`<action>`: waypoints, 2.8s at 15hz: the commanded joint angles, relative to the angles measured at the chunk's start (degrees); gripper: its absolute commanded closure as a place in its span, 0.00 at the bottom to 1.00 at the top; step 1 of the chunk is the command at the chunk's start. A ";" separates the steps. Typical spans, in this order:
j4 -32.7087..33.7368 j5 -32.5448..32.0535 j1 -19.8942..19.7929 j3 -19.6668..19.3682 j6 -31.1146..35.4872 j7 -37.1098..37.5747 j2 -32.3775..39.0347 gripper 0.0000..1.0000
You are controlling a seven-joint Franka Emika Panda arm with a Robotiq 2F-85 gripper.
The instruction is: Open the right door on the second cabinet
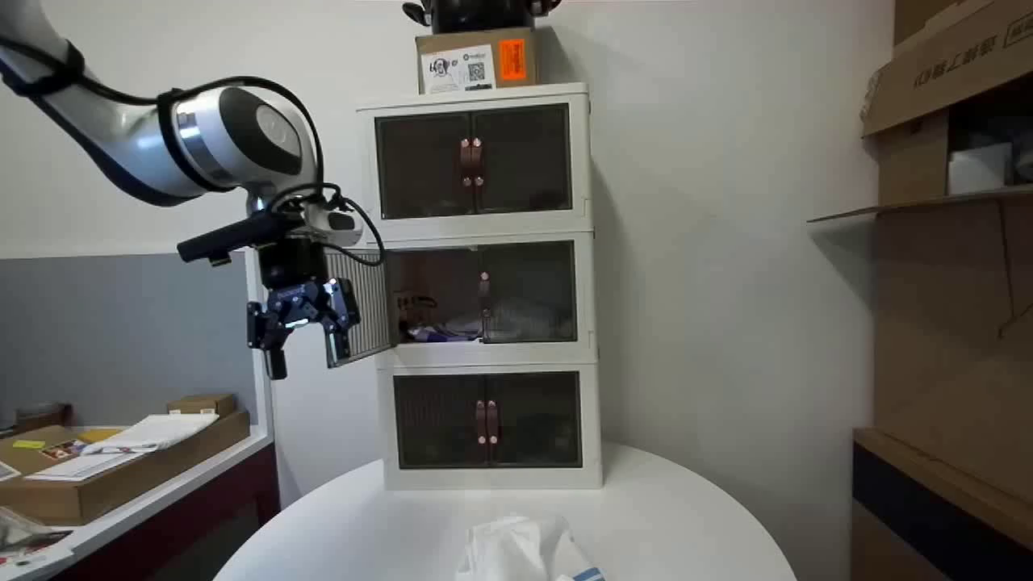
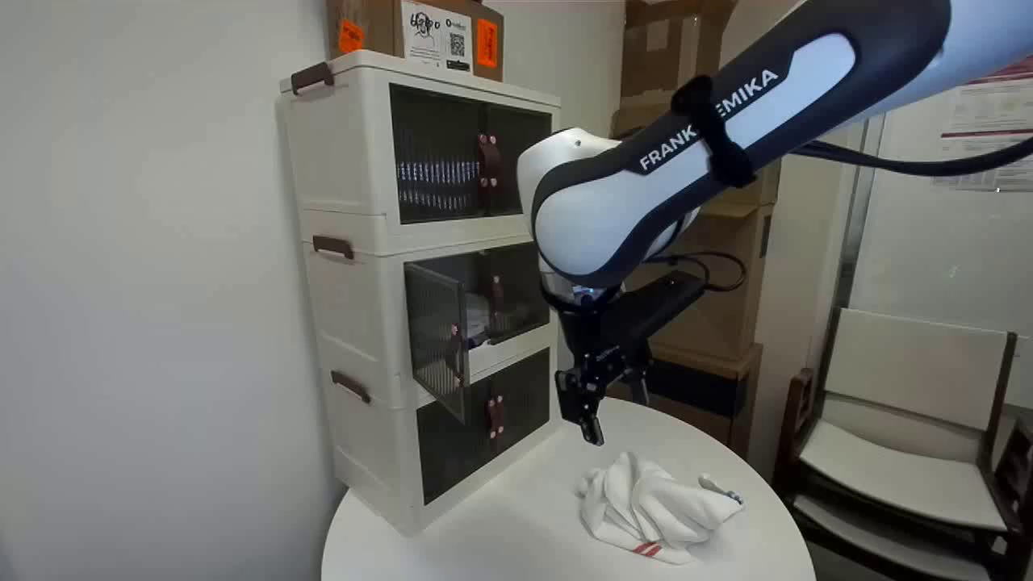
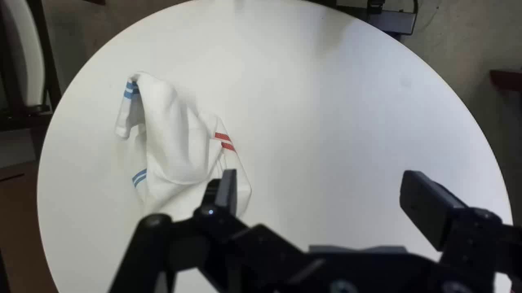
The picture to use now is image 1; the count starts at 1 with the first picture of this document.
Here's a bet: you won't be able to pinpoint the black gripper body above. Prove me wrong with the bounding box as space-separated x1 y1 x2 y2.
258 237 325 313

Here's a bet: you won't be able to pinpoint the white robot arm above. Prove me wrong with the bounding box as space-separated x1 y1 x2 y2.
0 0 361 377

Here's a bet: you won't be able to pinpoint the clothes inside middle cabinet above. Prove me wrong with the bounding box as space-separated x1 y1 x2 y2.
394 293 579 343

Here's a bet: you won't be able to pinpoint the white three-tier cabinet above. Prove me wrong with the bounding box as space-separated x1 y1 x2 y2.
360 83 605 488

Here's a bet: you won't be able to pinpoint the white side counter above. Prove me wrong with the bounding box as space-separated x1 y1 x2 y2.
0 434 282 581

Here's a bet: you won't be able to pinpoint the flat cardboard box with papers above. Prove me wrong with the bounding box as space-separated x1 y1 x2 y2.
0 397 248 527

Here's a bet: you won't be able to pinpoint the black object atop box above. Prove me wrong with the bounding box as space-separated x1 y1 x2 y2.
401 0 562 33

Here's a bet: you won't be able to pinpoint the white crumpled cloth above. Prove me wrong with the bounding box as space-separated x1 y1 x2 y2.
457 517 607 581

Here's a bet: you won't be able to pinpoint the cardboard box with labels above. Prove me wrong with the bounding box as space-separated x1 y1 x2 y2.
418 24 551 92

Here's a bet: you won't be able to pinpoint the stacked cardboard boxes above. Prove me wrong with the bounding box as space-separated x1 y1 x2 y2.
849 0 1033 581

